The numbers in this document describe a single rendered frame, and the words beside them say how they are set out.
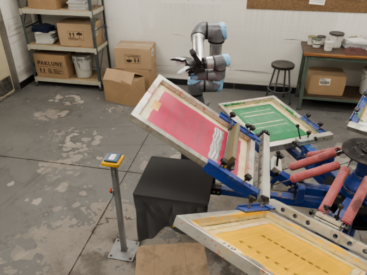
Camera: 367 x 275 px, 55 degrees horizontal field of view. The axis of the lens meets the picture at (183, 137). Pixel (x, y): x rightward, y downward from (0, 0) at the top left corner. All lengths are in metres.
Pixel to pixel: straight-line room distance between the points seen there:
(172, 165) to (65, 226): 1.44
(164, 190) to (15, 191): 2.20
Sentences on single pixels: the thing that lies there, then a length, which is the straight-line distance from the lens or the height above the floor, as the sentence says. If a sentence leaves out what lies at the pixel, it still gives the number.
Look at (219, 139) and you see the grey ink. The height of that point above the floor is 1.25.
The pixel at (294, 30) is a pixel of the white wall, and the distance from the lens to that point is 5.85.
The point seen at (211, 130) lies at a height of 1.28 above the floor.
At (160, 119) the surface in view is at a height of 1.45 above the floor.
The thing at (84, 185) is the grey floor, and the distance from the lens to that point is 3.99.
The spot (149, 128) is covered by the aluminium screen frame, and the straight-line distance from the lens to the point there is 1.88.
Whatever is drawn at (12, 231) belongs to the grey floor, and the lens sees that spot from 3.70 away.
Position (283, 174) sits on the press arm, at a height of 1.09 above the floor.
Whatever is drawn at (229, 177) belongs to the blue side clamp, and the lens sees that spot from 1.95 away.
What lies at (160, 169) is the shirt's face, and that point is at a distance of 2.47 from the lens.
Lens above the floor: 2.41
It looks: 31 degrees down
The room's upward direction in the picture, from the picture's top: straight up
